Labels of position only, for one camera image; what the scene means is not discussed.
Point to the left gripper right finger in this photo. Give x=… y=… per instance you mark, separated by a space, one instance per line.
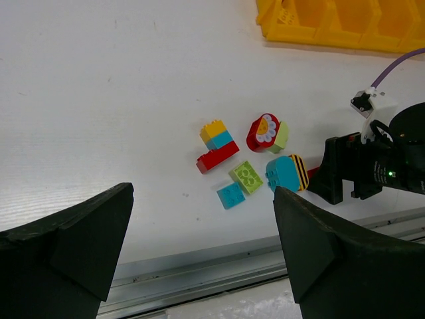
x=338 y=269

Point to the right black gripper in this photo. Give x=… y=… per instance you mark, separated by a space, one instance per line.
x=378 y=164

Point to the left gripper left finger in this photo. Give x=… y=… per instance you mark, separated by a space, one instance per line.
x=62 y=265

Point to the red rectangular lego brick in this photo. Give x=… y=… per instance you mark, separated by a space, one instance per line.
x=312 y=172

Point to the light green lego brick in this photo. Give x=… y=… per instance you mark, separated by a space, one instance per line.
x=280 y=140

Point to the red flower lego brick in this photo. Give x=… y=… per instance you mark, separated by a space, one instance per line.
x=263 y=132

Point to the small teal lego brick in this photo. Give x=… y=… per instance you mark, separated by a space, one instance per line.
x=219 y=141

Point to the red arch lego brick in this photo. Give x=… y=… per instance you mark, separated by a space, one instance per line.
x=213 y=158

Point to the small yellow lego brick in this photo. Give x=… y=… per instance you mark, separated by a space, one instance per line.
x=212 y=130

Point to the yellow long lego brick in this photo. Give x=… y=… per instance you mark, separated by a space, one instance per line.
x=286 y=17

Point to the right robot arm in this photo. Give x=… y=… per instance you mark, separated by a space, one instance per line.
x=406 y=125

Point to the yellow black striped lego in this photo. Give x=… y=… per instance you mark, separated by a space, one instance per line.
x=301 y=171

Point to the teal rounded lego brick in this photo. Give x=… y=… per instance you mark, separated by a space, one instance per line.
x=281 y=172

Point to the lime green lego plate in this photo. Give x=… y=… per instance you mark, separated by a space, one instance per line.
x=247 y=178

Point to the teal square lego plate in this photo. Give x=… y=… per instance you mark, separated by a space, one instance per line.
x=231 y=195

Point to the yellow four-compartment bin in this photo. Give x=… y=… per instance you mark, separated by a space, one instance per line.
x=394 y=26

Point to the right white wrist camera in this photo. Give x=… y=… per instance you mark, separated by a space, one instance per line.
x=373 y=105

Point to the aluminium front rail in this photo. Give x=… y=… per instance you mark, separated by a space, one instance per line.
x=146 y=285

